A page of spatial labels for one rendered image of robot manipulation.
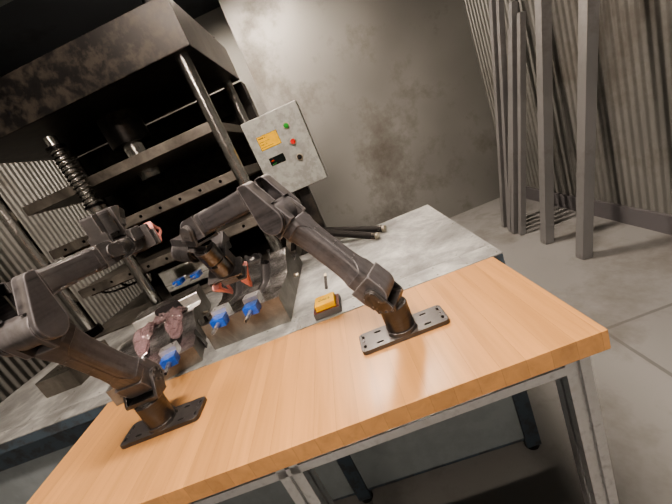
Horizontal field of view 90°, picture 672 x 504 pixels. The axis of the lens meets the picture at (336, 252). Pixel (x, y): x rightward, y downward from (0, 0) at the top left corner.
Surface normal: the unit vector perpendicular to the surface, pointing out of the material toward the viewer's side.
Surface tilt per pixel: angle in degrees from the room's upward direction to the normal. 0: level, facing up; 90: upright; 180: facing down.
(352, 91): 90
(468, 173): 90
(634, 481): 0
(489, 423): 90
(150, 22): 90
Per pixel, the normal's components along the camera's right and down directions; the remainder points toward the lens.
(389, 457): 0.03, 0.32
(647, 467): -0.38, -0.87
